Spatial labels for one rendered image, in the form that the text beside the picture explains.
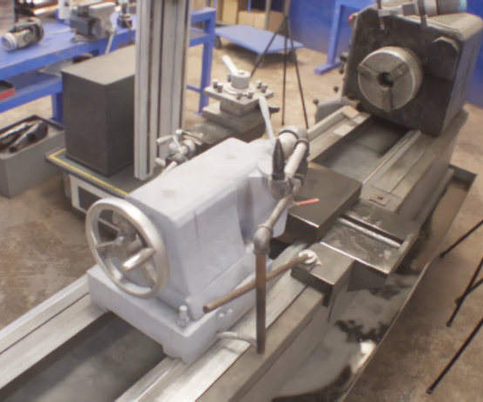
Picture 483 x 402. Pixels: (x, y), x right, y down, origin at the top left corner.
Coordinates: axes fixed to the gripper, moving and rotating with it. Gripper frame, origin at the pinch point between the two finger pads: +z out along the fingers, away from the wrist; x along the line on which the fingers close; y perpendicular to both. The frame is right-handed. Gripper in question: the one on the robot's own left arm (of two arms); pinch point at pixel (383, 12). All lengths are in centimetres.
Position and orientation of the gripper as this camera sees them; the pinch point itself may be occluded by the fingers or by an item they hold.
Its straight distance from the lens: 220.9
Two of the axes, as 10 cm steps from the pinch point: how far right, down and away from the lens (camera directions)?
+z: -9.1, 0.7, 4.1
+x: -3.5, 4.0, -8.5
